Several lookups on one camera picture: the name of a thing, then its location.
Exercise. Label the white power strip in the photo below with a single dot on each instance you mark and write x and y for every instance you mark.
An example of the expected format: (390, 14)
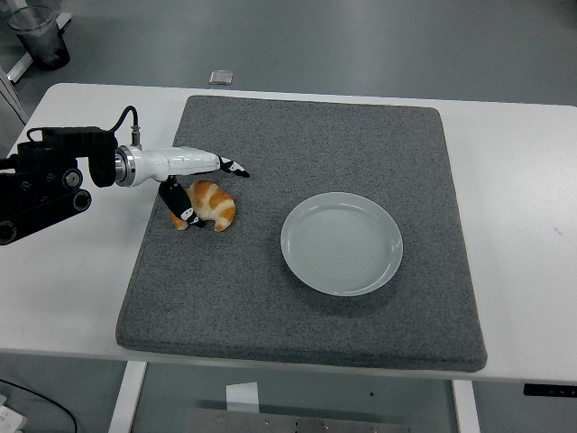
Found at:
(9, 419)

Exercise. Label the small metal floor socket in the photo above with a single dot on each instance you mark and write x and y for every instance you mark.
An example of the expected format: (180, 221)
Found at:
(221, 77)

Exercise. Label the black bin with clear bag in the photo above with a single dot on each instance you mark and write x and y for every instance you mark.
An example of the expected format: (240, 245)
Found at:
(43, 40)

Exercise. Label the golden croissant bread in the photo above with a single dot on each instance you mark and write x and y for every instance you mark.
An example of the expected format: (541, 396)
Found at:
(216, 203)

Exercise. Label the round pale grey plate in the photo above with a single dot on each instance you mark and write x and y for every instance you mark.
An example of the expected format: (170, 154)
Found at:
(342, 245)

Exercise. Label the grey metal plate with screws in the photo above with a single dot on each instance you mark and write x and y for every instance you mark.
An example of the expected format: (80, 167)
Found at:
(297, 424)

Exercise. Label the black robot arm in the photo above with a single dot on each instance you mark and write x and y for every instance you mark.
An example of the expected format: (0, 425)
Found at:
(45, 180)

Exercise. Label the grey speckled square mat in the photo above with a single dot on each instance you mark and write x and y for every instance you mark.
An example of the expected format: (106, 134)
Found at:
(293, 135)

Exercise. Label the white table foot bar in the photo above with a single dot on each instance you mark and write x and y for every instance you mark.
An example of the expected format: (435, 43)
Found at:
(20, 67)

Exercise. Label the white table leg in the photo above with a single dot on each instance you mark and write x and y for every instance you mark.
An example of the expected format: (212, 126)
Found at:
(128, 397)
(465, 406)

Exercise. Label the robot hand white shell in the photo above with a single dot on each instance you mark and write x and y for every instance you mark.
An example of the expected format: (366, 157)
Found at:
(180, 161)

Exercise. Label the black table control panel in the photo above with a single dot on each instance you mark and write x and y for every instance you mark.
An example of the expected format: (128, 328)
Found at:
(550, 390)

